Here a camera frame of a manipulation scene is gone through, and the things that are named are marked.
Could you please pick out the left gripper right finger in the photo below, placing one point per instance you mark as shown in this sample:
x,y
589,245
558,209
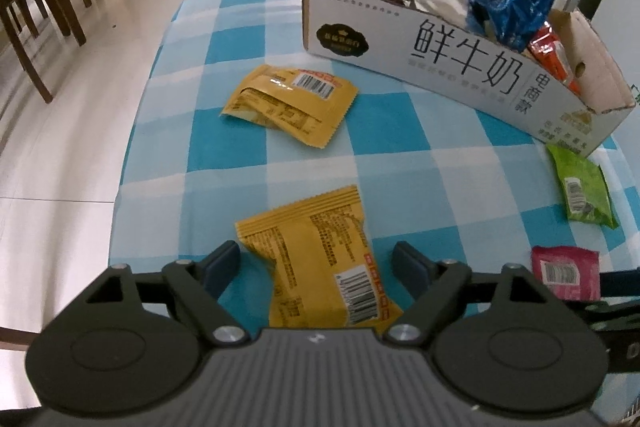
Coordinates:
x,y
437,289

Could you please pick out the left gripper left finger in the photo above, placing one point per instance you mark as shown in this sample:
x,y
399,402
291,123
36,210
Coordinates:
x,y
195,288

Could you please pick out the yellow snack packet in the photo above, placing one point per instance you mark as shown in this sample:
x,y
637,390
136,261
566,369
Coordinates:
x,y
323,269
303,103

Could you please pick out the purple pink snack packet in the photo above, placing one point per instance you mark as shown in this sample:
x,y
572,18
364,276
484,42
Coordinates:
x,y
571,273

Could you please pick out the green snack packet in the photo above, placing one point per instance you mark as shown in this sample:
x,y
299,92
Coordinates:
x,y
583,187

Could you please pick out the orange snack bag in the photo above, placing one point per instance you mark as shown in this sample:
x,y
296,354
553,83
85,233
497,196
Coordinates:
x,y
548,50

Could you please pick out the silver foil snack packet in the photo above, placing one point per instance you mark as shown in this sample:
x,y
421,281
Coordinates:
x,y
453,11

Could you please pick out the blue checkered tablecloth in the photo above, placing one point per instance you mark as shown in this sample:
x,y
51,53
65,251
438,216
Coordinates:
x,y
450,180

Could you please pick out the white cardboard milk box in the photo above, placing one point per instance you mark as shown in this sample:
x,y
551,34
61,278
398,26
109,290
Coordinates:
x,y
428,52

